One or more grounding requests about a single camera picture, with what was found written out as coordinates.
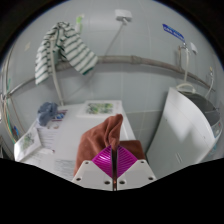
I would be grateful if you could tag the grey horizontal wall pipe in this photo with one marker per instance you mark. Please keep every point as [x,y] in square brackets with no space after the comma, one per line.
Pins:
[133,60]

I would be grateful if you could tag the blue-grey crumpled cloth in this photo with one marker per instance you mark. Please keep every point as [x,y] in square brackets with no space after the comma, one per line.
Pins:
[47,113]

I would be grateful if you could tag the blue wall sign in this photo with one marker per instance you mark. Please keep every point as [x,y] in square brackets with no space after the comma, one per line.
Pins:
[173,32]

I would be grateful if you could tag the small booklet with green picture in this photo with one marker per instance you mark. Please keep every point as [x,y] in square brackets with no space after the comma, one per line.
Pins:
[98,108]

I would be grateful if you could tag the green white striped garment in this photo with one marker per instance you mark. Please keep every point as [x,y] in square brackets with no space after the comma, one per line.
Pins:
[75,50]

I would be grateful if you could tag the white wall socket box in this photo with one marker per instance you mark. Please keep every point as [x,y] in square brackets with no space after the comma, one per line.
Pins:
[123,15]

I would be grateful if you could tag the grey printed sheet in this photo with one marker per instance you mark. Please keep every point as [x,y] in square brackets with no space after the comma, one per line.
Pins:
[65,168]

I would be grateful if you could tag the white front-loading washing machine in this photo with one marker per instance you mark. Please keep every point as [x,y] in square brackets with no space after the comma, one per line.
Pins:
[76,126]

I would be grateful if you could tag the small white wall socket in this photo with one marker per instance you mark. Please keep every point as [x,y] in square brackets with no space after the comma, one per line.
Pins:
[193,48]

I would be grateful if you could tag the white printed paper sheet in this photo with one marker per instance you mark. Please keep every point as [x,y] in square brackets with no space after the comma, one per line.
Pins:
[50,136]

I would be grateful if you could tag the metal wall tap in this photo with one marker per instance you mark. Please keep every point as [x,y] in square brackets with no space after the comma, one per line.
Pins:
[185,63]

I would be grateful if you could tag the white upright drain pipe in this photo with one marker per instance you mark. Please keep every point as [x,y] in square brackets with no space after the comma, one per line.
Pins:
[57,83]

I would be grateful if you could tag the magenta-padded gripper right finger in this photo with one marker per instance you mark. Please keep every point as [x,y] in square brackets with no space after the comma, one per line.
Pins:
[128,170]

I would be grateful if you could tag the white top-loading washing machine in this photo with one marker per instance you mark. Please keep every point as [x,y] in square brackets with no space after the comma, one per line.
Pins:
[173,133]

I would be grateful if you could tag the colourful leaflet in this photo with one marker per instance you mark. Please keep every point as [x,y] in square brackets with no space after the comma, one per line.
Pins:
[59,116]

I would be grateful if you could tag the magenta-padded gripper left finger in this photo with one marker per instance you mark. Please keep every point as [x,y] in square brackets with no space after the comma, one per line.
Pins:
[100,170]

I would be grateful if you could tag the brown towel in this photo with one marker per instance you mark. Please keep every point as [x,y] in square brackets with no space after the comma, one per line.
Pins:
[96,136]

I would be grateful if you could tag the large booklet with green picture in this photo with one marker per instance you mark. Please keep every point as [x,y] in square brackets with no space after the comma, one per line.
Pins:
[28,143]

